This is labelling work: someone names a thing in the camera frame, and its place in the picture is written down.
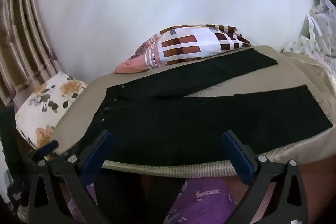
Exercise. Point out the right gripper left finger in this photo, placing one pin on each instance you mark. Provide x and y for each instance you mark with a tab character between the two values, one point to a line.
76	169

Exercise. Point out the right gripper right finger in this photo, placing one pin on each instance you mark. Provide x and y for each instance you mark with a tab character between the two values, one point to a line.
288	203

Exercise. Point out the black pants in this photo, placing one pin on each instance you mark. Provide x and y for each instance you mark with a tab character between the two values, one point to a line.
202	142

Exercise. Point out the floral white pillow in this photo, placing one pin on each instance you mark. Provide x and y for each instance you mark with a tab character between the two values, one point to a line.
43	109

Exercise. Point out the purple printed cloth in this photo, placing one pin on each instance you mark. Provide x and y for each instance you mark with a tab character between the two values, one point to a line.
164	200

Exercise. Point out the white dotted bedding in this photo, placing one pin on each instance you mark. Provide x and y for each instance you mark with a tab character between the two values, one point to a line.
320	43

